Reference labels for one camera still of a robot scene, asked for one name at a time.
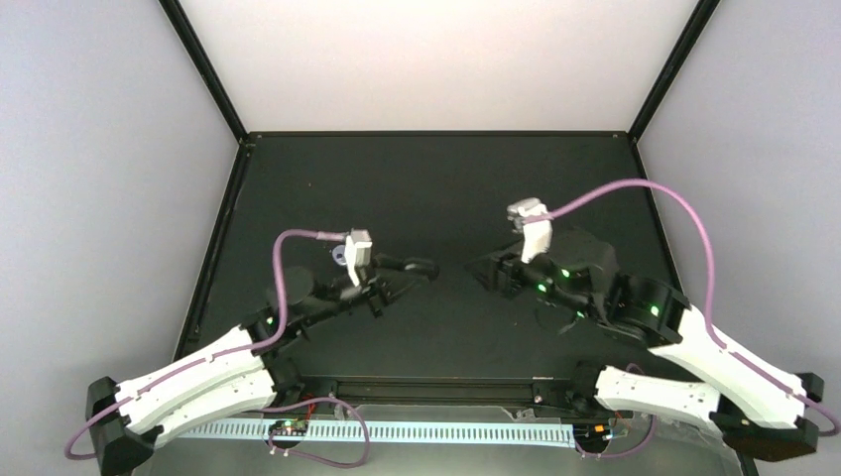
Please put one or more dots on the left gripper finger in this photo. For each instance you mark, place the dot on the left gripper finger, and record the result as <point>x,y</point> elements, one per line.
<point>384,261</point>
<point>395,285</point>

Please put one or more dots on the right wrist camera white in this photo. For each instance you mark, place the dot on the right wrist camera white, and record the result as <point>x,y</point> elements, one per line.
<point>529,217</point>

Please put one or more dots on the lavender earbud charging case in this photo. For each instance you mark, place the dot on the lavender earbud charging case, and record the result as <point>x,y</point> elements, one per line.
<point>338,255</point>

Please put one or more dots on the left circuit board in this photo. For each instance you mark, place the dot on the left circuit board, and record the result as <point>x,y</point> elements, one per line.
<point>289,428</point>

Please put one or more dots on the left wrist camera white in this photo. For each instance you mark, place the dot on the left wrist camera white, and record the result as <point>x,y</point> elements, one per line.
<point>357,254</point>

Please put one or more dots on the black aluminium front rail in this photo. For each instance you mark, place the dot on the black aluminium front rail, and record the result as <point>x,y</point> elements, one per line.
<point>439,391</point>

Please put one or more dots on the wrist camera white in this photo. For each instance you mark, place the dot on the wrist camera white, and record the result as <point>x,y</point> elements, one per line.
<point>529,217</point>
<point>357,254</point>

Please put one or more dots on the right circuit board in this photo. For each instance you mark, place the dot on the right circuit board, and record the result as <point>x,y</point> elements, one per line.
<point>593,432</point>

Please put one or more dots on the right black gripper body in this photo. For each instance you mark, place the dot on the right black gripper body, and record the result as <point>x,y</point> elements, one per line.
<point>571,297</point>

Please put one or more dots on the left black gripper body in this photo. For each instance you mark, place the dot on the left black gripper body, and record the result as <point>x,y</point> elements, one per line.
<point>369,284</point>

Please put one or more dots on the circuit board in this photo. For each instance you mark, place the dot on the circuit board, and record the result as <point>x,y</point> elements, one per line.
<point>593,432</point>
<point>289,428</point>

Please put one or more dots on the white slotted cable duct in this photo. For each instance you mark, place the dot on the white slotted cable duct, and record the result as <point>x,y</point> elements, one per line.
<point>428,432</point>

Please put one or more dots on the black charging case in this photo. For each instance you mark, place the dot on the black charging case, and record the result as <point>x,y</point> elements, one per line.
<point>422,267</point>

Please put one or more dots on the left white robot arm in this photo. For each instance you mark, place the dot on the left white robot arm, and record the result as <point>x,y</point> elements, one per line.
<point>241,371</point>

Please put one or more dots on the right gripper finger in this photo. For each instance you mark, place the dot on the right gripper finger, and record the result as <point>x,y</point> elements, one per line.
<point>494,280</point>
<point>492,260</point>

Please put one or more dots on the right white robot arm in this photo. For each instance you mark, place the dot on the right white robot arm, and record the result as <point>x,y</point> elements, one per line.
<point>755,408</point>

